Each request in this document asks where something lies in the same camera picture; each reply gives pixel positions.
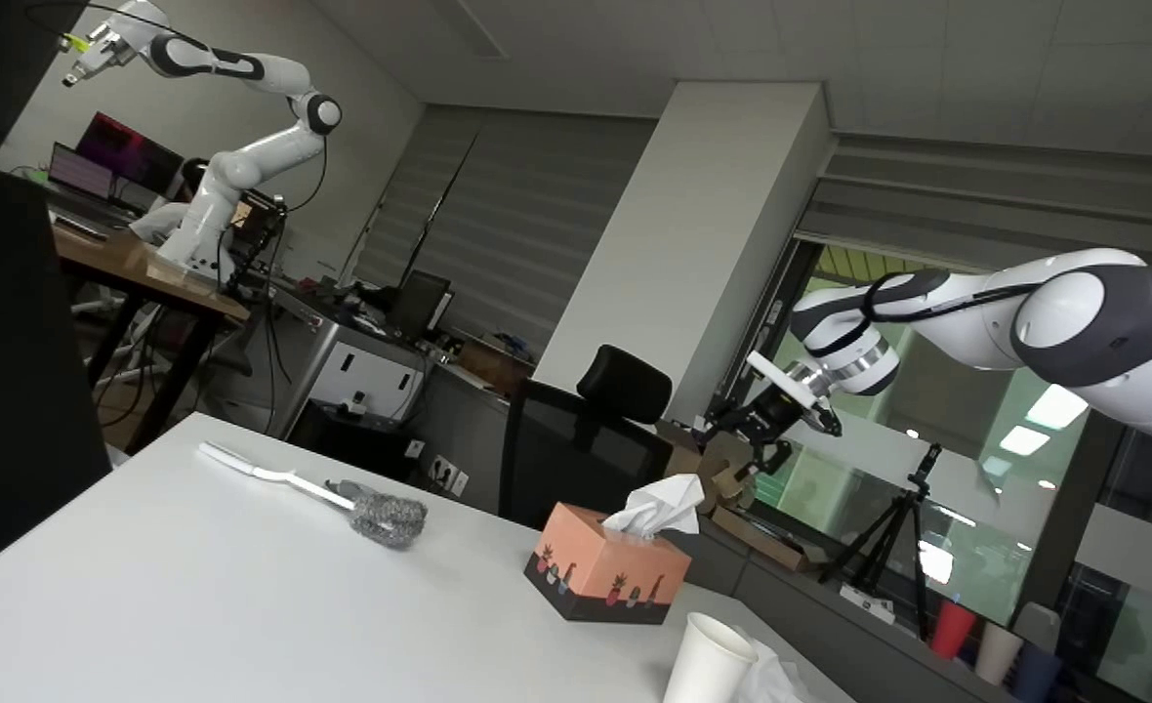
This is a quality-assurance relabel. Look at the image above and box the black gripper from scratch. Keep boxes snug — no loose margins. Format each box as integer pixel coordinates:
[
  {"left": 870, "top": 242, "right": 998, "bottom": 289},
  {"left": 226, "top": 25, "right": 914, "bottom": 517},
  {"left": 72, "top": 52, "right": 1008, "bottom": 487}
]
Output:
[{"left": 732, "top": 352, "right": 845, "bottom": 471}]

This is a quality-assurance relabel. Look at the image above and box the white paper cup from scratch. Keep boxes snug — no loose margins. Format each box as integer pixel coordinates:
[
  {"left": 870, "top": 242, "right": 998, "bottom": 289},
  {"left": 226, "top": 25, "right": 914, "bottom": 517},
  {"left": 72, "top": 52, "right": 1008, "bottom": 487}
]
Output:
[{"left": 663, "top": 613, "right": 753, "bottom": 703}]

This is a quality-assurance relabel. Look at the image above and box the white cup on ledge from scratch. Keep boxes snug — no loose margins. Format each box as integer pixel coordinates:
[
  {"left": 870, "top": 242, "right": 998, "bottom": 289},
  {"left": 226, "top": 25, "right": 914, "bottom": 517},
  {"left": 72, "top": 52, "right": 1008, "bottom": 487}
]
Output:
[{"left": 976, "top": 624, "right": 1024, "bottom": 682}]

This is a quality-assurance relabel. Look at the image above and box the grey metal cabinet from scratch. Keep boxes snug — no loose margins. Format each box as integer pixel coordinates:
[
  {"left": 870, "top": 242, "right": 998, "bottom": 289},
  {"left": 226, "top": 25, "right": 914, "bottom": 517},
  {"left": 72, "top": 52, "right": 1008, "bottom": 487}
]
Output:
[{"left": 205, "top": 306, "right": 434, "bottom": 440}]

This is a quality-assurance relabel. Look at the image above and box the red cup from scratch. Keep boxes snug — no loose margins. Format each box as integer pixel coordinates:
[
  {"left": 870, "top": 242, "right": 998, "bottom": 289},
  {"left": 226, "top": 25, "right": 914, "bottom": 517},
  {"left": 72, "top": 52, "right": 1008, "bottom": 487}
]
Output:
[{"left": 930, "top": 603, "right": 976, "bottom": 660}]

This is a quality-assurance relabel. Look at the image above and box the cardboard box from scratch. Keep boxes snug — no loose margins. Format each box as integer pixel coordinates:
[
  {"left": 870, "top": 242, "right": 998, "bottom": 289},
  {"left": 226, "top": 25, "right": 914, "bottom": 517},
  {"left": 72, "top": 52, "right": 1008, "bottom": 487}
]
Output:
[{"left": 668, "top": 432, "right": 753, "bottom": 513}]

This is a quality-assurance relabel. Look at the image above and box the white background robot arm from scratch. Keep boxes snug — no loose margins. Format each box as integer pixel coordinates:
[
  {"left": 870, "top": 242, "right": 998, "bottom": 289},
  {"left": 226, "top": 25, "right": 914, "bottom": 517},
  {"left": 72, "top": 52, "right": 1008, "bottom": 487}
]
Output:
[{"left": 63, "top": 0, "right": 345, "bottom": 281}]

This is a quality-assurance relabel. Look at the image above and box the wooden background desk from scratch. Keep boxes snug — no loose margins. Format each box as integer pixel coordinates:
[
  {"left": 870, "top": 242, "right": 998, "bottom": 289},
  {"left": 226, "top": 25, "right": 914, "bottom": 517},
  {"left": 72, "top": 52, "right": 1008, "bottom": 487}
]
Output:
[{"left": 53, "top": 221, "right": 245, "bottom": 452}]

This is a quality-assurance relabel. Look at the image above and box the clear plastic wrap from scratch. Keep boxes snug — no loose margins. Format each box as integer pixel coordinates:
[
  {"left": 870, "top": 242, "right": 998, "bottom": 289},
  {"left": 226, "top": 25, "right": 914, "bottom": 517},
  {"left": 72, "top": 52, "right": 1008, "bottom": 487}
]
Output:
[{"left": 732, "top": 642, "right": 848, "bottom": 703}]

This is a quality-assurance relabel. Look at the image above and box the white tissue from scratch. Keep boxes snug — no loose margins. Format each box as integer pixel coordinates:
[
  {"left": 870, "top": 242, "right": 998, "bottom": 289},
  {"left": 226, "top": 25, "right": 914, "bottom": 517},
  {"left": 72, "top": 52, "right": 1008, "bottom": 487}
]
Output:
[{"left": 601, "top": 471, "right": 709, "bottom": 539}]

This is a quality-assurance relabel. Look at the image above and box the black office chair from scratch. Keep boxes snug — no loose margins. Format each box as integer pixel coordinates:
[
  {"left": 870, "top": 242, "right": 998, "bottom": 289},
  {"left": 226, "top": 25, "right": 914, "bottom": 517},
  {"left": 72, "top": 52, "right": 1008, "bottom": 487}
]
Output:
[{"left": 499, "top": 342, "right": 672, "bottom": 527}]

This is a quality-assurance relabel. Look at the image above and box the blue cup on ledge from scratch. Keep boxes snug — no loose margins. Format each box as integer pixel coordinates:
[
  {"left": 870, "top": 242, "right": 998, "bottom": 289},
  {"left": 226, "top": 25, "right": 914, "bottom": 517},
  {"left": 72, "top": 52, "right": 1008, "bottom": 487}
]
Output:
[{"left": 1008, "top": 643, "right": 1063, "bottom": 703}]

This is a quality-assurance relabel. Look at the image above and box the black camera tripod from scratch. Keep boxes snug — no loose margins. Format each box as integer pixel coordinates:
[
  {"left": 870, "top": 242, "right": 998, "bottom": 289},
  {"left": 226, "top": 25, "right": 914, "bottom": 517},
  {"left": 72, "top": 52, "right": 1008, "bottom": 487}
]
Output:
[{"left": 822, "top": 447, "right": 943, "bottom": 588}]

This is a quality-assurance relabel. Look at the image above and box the orange tissue box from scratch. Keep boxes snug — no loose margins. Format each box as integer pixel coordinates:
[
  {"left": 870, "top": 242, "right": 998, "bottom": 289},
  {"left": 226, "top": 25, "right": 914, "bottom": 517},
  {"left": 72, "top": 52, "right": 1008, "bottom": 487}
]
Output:
[{"left": 523, "top": 505, "right": 690, "bottom": 624}]

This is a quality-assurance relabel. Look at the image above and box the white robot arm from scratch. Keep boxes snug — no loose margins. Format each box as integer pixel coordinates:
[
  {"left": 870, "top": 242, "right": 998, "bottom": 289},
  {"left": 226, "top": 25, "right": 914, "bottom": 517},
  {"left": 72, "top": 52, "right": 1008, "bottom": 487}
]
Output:
[{"left": 715, "top": 247, "right": 1152, "bottom": 471}]

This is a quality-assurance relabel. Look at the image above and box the laptop with pink screen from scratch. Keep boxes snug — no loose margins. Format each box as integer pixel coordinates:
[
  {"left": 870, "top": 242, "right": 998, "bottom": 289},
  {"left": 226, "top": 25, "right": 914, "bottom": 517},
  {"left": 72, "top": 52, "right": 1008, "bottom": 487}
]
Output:
[{"left": 47, "top": 112, "right": 183, "bottom": 211}]

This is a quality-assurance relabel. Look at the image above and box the grey dish brush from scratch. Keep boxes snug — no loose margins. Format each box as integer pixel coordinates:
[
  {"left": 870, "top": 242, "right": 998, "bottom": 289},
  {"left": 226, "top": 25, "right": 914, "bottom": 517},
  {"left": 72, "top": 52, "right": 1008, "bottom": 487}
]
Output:
[{"left": 200, "top": 440, "right": 428, "bottom": 552}]

